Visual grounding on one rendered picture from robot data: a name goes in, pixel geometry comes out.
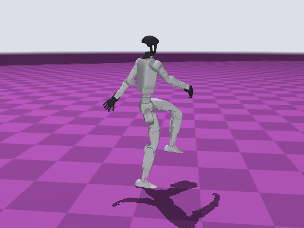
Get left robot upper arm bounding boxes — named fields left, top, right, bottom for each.
left=126, top=58, right=139, bottom=86

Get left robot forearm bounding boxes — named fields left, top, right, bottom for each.
left=114, top=80, right=129, bottom=99

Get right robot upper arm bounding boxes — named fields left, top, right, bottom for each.
left=148, top=60, right=172, bottom=85

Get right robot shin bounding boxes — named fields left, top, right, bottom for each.
left=141, top=147, right=157, bottom=182

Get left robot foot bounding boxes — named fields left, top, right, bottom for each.
left=164, top=145, right=184, bottom=153

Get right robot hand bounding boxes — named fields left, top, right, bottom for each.
left=184, top=86, right=193, bottom=98

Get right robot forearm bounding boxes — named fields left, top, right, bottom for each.
left=170, top=76, right=190, bottom=90

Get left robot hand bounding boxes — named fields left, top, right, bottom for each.
left=103, top=93, right=119, bottom=112

